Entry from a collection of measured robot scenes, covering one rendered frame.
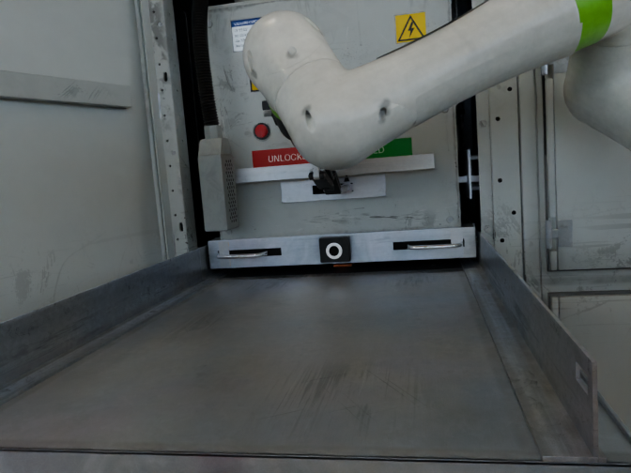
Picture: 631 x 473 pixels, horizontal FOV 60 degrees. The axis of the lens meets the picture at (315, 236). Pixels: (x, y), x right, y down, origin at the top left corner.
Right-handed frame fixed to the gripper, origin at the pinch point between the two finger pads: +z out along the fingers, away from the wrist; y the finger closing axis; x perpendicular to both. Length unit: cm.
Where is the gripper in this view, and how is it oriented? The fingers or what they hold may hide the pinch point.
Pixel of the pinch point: (330, 182)
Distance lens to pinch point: 103.3
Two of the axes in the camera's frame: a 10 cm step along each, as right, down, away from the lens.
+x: 9.8, -0.5, -1.9
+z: 1.9, 3.8, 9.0
